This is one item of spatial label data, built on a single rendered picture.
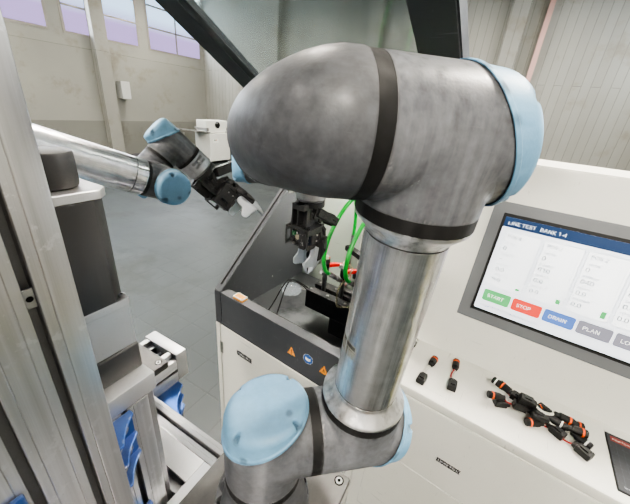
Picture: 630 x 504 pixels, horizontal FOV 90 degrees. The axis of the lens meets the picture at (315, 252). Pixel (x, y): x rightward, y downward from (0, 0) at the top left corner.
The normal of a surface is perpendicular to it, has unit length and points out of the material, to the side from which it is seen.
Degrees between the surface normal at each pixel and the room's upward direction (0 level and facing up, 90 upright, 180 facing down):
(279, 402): 8
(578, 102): 90
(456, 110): 70
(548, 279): 76
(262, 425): 7
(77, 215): 90
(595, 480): 0
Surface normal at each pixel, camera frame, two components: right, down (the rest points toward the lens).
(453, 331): -0.54, 0.07
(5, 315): 0.86, 0.28
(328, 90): -0.18, 0.04
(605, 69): -0.50, 0.33
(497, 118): 0.21, 0.09
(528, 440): 0.08, -0.90
